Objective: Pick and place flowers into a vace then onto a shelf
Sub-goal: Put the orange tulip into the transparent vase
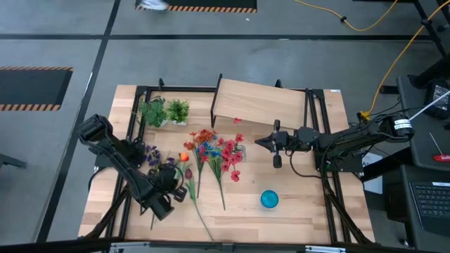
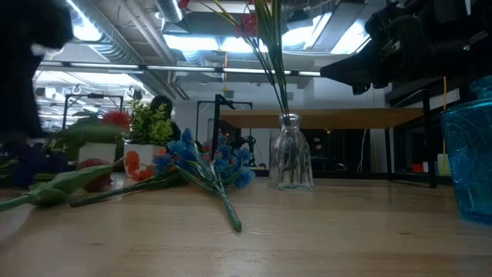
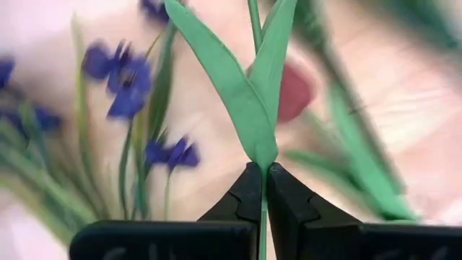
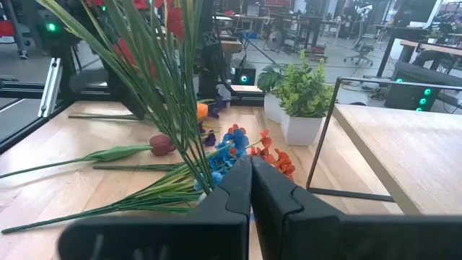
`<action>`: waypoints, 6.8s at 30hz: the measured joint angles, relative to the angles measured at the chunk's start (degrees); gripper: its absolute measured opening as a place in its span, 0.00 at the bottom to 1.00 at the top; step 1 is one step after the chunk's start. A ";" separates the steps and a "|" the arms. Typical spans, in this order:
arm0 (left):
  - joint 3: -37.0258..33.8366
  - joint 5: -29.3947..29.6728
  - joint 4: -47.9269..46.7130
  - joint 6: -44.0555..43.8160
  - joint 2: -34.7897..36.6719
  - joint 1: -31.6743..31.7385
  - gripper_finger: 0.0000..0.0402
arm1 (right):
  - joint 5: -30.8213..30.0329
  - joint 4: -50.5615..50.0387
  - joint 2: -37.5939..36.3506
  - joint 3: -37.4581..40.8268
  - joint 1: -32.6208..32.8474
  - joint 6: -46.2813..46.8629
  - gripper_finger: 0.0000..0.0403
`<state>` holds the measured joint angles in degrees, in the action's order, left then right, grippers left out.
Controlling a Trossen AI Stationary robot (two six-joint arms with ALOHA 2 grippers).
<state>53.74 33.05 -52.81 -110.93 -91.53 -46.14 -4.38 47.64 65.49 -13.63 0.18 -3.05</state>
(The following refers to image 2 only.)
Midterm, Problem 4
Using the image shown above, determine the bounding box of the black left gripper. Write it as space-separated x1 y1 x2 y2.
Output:
0 0 74 139

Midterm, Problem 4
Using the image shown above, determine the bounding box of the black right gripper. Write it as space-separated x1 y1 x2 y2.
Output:
321 0 474 96

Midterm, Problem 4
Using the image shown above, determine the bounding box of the purple artificial flower bunch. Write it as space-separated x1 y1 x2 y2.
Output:
0 144 69 189

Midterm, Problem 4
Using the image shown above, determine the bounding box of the pink artificial flower bunch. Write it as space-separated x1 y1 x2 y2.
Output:
177 0 300 185

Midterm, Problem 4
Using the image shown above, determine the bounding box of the orange artificial tulip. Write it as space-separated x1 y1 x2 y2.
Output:
44 110 131 149

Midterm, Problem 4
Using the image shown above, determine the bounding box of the dark red artificial tulip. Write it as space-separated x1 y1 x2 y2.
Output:
0 157 113 213

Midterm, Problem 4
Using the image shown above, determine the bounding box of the clear ribbed glass vase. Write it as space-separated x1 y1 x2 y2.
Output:
268 113 314 192

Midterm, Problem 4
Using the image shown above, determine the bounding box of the orange artificial flower bunch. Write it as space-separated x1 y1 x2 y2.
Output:
68 148 188 209

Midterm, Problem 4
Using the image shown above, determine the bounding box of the blue glass vase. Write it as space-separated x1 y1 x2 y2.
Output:
440 75 492 225

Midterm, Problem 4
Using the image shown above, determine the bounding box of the blue artificial flower bunch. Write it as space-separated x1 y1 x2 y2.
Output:
152 128 257 233

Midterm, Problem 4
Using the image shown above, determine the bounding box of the wooden shelf with black legs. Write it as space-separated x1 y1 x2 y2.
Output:
213 90 438 189

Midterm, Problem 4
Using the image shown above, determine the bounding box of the broad-leaf plant in white pot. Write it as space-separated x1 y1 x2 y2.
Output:
45 111 125 166

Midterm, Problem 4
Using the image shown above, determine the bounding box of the pale green container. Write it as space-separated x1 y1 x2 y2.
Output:
437 152 453 176

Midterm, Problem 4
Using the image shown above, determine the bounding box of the small-leaf plant in white pot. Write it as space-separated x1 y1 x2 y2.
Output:
122 100 175 181

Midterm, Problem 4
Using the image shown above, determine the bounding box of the person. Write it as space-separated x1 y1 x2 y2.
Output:
149 95 182 143

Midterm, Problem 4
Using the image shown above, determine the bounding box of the long ceiling light bar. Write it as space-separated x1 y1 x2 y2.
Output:
38 61 322 78

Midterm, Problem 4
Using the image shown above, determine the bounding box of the yellow cable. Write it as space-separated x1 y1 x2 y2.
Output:
442 75 450 176

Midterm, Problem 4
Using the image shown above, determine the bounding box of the black aluminium table frame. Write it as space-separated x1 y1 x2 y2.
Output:
253 169 454 186

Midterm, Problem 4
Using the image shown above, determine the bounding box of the silver ventilation duct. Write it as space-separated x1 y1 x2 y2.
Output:
155 0 186 24

